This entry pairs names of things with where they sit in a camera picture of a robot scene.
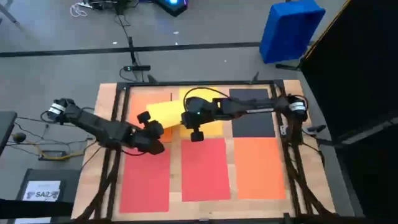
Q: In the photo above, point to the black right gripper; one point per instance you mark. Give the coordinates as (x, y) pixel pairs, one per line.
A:
(199, 109)

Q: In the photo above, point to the black device blue light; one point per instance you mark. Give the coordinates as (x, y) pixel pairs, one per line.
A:
(172, 7)

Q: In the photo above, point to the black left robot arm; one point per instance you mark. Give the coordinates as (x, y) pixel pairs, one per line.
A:
(93, 124)

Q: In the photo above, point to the orange paper sheet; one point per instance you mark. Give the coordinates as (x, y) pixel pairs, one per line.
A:
(140, 102)
(259, 168)

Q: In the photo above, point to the black partition panel yellow edge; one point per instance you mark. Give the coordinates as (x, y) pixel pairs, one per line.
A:
(367, 62)

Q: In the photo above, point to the red paper sheet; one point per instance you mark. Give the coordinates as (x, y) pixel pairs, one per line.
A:
(205, 171)
(144, 183)

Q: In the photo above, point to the black round object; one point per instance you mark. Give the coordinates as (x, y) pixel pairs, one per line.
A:
(19, 137)

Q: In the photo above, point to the black horizontal bar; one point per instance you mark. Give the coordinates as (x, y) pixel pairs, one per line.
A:
(31, 208)

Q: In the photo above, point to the black electronics pile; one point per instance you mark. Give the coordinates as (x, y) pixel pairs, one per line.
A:
(105, 4)

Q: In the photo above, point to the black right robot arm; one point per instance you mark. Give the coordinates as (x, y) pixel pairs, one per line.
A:
(248, 107)

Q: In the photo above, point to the black power strip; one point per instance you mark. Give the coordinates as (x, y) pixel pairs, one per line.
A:
(136, 68)

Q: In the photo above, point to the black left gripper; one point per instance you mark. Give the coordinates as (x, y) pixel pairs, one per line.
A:
(149, 140)

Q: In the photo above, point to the black paper sheet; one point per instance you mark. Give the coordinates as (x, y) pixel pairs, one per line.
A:
(252, 124)

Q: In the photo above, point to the black case white label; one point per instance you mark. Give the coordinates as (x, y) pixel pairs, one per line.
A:
(68, 186)

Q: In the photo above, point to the black floor outlet box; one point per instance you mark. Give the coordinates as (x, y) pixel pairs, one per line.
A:
(53, 155)

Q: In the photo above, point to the black metal table frame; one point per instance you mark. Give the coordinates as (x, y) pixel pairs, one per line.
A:
(202, 83)

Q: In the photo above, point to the black desk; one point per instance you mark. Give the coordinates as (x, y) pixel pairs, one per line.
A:
(5, 127)

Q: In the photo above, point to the small black clamp mount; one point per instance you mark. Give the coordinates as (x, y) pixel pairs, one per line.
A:
(315, 128)

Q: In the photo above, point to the blue plastic bin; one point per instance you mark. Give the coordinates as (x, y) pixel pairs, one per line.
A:
(289, 31)

